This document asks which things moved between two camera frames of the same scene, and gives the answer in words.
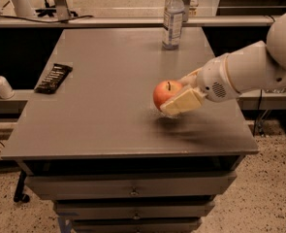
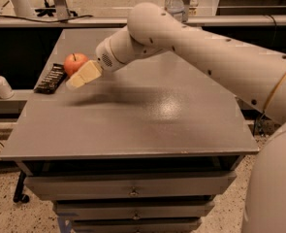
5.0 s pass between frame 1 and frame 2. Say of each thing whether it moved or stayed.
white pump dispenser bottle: stayed
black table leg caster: stayed
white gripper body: moved
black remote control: stayed
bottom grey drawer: stayed
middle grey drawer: stayed
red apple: moved
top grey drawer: stayed
